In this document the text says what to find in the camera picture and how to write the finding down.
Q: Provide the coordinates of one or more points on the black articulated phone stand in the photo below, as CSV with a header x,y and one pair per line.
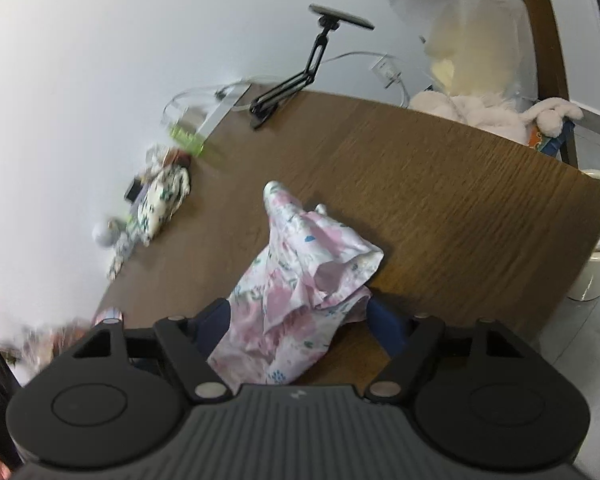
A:
x,y
262,108

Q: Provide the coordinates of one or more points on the floral fabric pouch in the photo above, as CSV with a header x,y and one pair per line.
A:
x,y
165,194

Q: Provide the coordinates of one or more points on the pink plush rabbit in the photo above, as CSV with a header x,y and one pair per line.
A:
x,y
492,114

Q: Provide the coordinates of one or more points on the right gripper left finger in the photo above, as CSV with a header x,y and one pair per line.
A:
x,y
186,344

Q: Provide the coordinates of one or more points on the white plastic bag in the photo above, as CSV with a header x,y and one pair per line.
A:
x,y
475,47

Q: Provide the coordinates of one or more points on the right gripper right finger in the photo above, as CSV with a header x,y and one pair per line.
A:
x,y
407,339

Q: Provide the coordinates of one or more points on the white round toy robot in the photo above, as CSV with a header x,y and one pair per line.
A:
x,y
106,233

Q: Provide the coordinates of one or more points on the pink floral garment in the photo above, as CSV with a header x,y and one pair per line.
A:
x,y
285,309

